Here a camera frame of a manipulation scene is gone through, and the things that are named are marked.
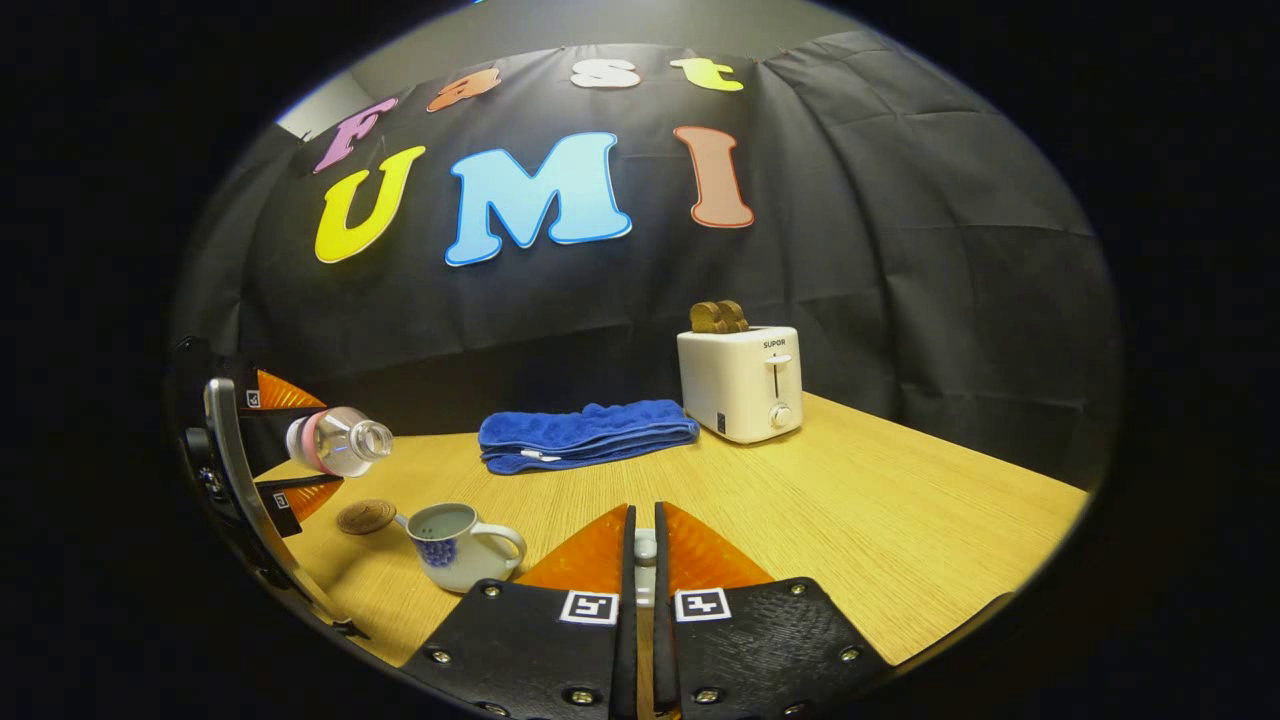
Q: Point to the white teacup lid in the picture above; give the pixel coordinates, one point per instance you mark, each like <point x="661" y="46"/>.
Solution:
<point x="645" y="548"/>

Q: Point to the white blue-patterned teacup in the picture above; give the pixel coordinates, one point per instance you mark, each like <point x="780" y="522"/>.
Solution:
<point x="455" y="550"/>

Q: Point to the brown toast slice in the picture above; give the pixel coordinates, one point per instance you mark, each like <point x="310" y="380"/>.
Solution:
<point x="706" y="318"/>
<point x="738" y="314"/>

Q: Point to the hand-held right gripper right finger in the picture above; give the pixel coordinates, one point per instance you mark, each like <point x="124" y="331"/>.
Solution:
<point x="662" y="650"/>

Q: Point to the black backdrop cloth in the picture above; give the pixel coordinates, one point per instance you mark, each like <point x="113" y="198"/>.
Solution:
<point x="850" y="250"/>

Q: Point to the white toaster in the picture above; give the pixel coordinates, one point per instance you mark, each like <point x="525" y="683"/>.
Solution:
<point x="735" y="385"/>

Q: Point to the round brown coaster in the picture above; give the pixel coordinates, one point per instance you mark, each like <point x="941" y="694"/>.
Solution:
<point x="366" y="517"/>

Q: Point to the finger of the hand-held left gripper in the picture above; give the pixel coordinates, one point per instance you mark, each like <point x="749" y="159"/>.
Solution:
<point x="310" y="497"/>
<point x="285" y="396"/>

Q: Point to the folded blue towel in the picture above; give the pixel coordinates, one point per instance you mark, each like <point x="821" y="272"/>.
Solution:
<point x="585" y="435"/>

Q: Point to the clear plastic water bottle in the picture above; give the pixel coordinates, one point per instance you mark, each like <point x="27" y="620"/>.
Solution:
<point x="340" y="442"/>

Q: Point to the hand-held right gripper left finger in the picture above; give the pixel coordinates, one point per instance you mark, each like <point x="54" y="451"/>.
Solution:
<point x="629" y="640"/>

